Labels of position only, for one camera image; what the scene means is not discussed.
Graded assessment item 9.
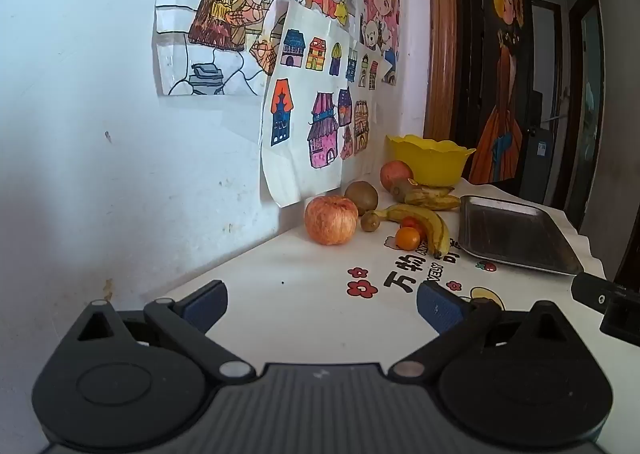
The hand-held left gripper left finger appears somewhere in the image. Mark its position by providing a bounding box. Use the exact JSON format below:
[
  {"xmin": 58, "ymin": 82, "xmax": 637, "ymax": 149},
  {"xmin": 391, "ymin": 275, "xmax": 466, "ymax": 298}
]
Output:
[{"xmin": 62, "ymin": 280, "xmax": 257, "ymax": 383}]

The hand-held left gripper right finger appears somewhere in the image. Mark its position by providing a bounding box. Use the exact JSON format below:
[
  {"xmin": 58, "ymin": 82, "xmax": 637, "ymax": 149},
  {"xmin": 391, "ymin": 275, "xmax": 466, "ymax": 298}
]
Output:
[{"xmin": 387, "ymin": 280, "xmax": 584, "ymax": 385}]

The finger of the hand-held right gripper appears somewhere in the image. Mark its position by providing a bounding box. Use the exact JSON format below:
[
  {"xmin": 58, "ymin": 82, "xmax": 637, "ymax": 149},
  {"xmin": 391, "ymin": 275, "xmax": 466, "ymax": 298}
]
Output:
[{"xmin": 571, "ymin": 271, "xmax": 640, "ymax": 348}]

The small orange citrus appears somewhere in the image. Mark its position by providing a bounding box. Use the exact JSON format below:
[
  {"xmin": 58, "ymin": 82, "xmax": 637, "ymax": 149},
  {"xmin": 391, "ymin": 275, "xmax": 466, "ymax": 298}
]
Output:
[{"xmin": 396, "ymin": 227, "xmax": 421, "ymax": 251}]

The red cherry tomato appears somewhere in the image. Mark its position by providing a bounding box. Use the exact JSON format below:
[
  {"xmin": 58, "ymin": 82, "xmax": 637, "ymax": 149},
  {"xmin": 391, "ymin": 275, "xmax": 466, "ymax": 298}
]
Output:
[{"xmin": 401, "ymin": 216, "xmax": 427, "ymax": 240}]

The metal tray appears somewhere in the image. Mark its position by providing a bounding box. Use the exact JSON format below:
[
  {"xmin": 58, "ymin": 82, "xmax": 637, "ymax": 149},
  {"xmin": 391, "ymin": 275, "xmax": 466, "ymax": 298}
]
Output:
[{"xmin": 458, "ymin": 195, "xmax": 585, "ymax": 276}]

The brown-spotted yellow banana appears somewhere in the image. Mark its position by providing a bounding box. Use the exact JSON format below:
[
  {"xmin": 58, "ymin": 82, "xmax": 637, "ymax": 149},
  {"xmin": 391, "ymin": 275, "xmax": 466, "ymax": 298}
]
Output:
[{"xmin": 404, "ymin": 185, "xmax": 462, "ymax": 211}]

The large striped red apple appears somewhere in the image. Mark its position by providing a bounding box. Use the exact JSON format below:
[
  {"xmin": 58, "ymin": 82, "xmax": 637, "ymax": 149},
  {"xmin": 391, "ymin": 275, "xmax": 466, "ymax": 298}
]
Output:
[{"xmin": 305, "ymin": 195, "xmax": 359, "ymax": 246}]

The dark red apple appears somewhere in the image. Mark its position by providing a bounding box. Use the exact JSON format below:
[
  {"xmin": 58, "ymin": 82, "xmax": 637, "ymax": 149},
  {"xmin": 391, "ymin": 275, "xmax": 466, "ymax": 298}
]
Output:
[{"xmin": 380, "ymin": 160, "xmax": 415, "ymax": 191}]

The yellow scalloped plastic bowl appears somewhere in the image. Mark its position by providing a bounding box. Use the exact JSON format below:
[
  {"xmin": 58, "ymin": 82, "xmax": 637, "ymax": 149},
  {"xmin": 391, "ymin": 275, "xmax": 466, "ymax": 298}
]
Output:
[{"xmin": 386, "ymin": 134, "xmax": 477, "ymax": 187}]

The white printed tablecloth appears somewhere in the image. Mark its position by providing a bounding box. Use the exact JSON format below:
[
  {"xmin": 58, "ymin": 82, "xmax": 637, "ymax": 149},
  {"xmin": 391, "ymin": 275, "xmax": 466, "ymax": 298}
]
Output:
[{"xmin": 117, "ymin": 173, "xmax": 618, "ymax": 367}]

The brown kiwi with sticker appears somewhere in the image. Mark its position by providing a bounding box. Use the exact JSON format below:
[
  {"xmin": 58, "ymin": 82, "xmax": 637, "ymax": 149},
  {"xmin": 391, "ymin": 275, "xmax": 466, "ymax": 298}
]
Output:
[{"xmin": 390, "ymin": 178, "xmax": 418, "ymax": 202}]

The grey cabinet with sticker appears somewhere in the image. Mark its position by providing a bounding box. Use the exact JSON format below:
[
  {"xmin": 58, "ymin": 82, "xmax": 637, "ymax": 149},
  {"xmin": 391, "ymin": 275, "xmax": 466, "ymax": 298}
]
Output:
[{"xmin": 517, "ymin": 90, "xmax": 557, "ymax": 207}]

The large brown kiwi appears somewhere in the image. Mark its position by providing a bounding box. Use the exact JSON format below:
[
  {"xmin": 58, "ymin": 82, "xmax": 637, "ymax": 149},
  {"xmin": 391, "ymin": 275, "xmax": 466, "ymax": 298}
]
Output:
[{"xmin": 345, "ymin": 180, "xmax": 379, "ymax": 211}]

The orange dress door poster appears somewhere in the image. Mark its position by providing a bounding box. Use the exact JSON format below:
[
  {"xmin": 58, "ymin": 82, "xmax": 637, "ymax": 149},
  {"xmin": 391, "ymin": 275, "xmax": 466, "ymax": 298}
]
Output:
[{"xmin": 469, "ymin": 0, "xmax": 533, "ymax": 185}]

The dark wooden door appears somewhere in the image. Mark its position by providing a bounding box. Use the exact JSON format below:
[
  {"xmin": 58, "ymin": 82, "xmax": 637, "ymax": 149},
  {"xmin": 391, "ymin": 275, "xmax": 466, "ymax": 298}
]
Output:
[{"xmin": 452, "ymin": 0, "xmax": 538, "ymax": 195}]

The metal door handle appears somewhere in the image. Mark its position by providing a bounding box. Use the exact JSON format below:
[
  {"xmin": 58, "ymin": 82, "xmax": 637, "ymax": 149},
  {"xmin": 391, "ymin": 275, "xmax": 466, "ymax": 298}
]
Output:
[{"xmin": 530, "ymin": 113, "xmax": 571, "ymax": 135}]

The brown inner door frame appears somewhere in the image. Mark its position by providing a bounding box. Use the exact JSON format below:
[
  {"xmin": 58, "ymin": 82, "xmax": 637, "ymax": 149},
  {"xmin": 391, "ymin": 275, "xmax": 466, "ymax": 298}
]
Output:
[{"xmin": 562, "ymin": 0, "xmax": 608, "ymax": 230}]

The coloured houses wall drawing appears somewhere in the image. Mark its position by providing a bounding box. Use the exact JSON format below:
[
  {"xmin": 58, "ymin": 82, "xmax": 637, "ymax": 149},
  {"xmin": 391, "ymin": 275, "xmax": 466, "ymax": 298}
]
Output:
[{"xmin": 257, "ymin": 0, "xmax": 382, "ymax": 207}]

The large coloured wall drawing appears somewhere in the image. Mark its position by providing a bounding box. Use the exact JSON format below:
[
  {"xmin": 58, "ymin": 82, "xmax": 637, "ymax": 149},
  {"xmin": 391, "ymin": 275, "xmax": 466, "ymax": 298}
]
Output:
[{"xmin": 152, "ymin": 0, "xmax": 362, "ymax": 97}]

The wooden door frame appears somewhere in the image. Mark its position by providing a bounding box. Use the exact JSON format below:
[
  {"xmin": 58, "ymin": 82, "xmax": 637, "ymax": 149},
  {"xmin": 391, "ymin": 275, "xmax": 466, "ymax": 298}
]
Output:
[{"xmin": 424, "ymin": 0, "xmax": 460, "ymax": 141}]

